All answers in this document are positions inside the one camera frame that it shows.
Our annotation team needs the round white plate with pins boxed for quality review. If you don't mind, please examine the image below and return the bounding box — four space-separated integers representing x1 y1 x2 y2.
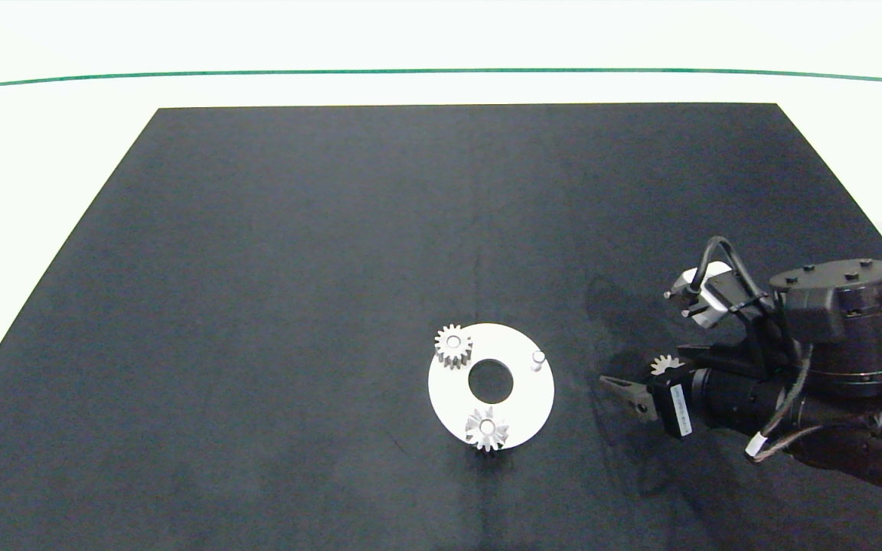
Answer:
427 323 556 451

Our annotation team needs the thin green line tape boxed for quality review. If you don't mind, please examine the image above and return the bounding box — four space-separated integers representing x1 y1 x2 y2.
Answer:
0 68 882 91

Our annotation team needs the dark table mat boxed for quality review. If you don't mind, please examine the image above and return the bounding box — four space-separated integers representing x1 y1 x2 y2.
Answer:
0 102 882 551

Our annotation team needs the black cable with white tag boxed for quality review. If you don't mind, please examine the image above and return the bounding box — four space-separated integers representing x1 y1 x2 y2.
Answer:
746 343 821 463

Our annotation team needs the boxy silver wrist camera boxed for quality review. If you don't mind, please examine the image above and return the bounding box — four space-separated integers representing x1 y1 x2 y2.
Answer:
665 262 748 330

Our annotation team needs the black camera cable loop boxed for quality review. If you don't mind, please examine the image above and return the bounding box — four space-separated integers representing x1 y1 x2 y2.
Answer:
695 236 768 311

